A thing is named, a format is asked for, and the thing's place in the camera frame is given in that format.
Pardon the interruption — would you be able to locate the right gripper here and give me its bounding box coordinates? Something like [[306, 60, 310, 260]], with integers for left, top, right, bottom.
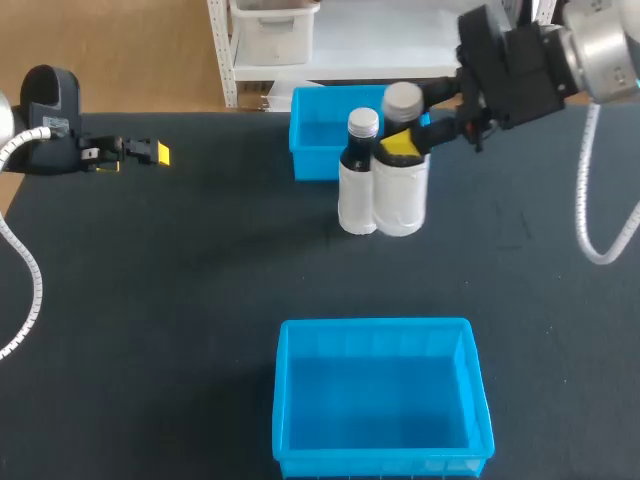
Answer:
[[378, 5, 577, 169]]

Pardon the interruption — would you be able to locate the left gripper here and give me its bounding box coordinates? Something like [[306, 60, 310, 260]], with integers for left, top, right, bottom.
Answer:
[[18, 64, 173, 177]]

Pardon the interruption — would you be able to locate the white bottle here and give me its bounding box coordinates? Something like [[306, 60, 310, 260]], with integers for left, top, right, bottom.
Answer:
[[337, 106, 381, 237], [373, 81, 430, 238]]

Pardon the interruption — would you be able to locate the blue plastic bin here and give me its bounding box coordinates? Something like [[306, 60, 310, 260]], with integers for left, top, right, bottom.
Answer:
[[288, 85, 432, 183], [270, 315, 497, 480]]

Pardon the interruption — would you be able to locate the white metal shelf rack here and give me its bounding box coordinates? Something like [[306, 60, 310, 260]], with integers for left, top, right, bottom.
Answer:
[[206, 0, 569, 110]]

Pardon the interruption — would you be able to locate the white storage crate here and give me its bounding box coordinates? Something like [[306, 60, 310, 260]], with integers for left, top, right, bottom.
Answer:
[[228, 0, 320, 67]]

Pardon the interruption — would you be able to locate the white cable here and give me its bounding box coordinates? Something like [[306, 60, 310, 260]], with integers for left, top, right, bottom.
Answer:
[[0, 125, 55, 362], [574, 99, 640, 267]]

